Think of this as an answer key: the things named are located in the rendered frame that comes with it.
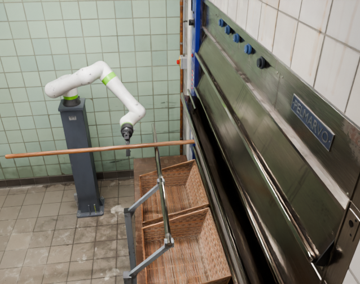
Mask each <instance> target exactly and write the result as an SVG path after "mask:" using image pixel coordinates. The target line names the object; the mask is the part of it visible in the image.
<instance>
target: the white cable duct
mask: <svg viewBox="0 0 360 284"><path fill-rule="evenodd" d="M189 19H191V0H188V20H189ZM190 37H191V26H189V25H188V28H187V89H190ZM187 95H189V94H188V91H187ZM186 140H189V124H188V120H187V127H186ZM186 156H187V160H188V144H186Z"/></svg>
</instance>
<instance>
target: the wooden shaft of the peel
mask: <svg viewBox="0 0 360 284"><path fill-rule="evenodd" d="M183 144H195V142H194V140H180V141H166V142H158V143H144V144H130V145H117V146H108V147H95V148H81V149H67V150H53V151H46V152H32V153H18V154H7V155H5V158H6V159H12V158H25V157H39V156H52V155H60V154H73V153H87V152H101V151H108V150H122V149H135V148H149V147H163V146H170V145H183Z"/></svg>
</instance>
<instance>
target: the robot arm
mask: <svg viewBox="0 0 360 284"><path fill-rule="evenodd" d="M97 79H100V80H101V81H102V82H103V84H104V85H106V87H107V88H108V89H109V90H111V91H112V92H113V93H114V94H115V95H116V96H117V97H118V98H119V99H120V100H121V102H122V103H123V104H124V105H125V106H126V107H127V108H128V110H129V113H128V114H126V115H125V116H123V117H122V118H121V119H120V126H121V130H120V131H121V134H122V137H123V138H124V140H125V143H126V145H130V138H131V137H132V134H133V132H134V131H135V129H133V126H134V125H135V124H136V123H137V122H138V121H139V120H141V119H142V118H143V117H144V116H145V115H146V110H145V108H144V107H143V106H142V105H141V104H140V103H139V102H137V101H136V99H135V98H134V97H133V96H132V95H131V94H130V92H129V91H128V90H127V89H126V88H125V86H124V85H123V84H122V82H121V81H120V79H119V78H118V76H117V75H115V73H114V72H113V70H112V69H111V68H110V67H109V66H108V64H107V63H105V62H103V61H97V62H96V63H94V64H93V65H91V66H87V67H84V68H81V69H80V70H78V71H77V72H75V73H73V74H72V75H71V74H66V75H63V76H61V77H59V78H58V79H56V80H54V81H51V82H49V83H48V84H47V85H46V86H45V94H46V95H47V96H48V97H50V98H53V99H54V98H57V97H59V96H63V99H64V100H63V105H64V106H65V107H76V106H78V105H80V104H81V100H80V96H78V89H77V88H78V87H81V86H85V85H90V84H91V83H93V82H94V81H96V80H97ZM126 141H127V142H126ZM130 152H131V151H130V149H127V150H126V157H127V156H130Z"/></svg>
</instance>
